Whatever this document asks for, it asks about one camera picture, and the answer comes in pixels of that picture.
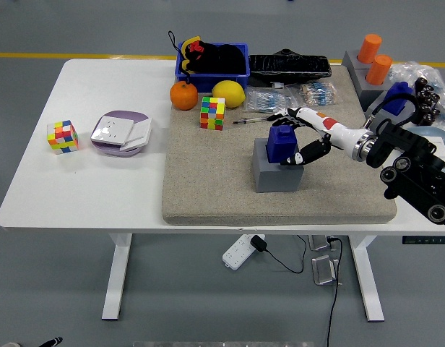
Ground silver ballpoint pen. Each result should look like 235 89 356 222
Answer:
232 113 277 126

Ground white power strip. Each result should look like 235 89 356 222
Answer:
222 234 266 270

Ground yellow lemon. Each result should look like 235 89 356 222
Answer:
212 80 246 108

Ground white wall switch panel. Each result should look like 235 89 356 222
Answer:
119 117 153 153

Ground dark brown knob cluster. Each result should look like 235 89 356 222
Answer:
414 77 442 126

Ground grey-brown mat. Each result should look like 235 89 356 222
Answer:
160 64 397 227

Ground blue square seal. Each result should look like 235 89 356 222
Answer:
266 124 298 164
383 81 415 116

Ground blue plastic bin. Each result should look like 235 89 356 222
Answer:
174 42 251 94

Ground black adapter cable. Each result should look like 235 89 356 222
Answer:
264 234 307 275

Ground grey square seal holder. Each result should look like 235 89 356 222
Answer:
253 137 305 193
365 90 392 121

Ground black power adapter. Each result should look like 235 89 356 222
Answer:
250 234 269 253

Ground orange fruit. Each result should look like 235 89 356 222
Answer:
169 80 199 111

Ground black long wrapped object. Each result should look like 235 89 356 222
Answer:
247 48 332 87

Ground white table leg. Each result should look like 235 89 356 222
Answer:
101 233 133 321
348 235 385 322

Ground long black floor cable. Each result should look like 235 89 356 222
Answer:
324 236 343 347

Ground white wall socket panel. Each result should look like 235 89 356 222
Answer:
90 115 137 147

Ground multicolour puzzle cube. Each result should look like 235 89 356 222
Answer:
46 119 79 155
199 95 226 132

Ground silver metal bracket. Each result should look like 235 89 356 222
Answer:
311 254 340 287
308 234 334 252

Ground black strap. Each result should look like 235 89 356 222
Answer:
167 30 193 86

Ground grey round-hole seal holder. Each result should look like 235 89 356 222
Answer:
341 49 375 70
352 67 393 109

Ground orange cylinder seal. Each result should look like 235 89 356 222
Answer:
365 53 392 86
358 33 383 64

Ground clear bag of resistors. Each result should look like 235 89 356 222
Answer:
243 88 299 116
298 81 342 108

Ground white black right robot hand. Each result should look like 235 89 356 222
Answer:
267 106 367 167

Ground clear plastic bags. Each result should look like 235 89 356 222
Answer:
386 60 445 122

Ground black table control panel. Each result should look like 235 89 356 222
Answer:
402 236 445 246

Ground pale blue plate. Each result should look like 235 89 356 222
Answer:
406 125 445 168

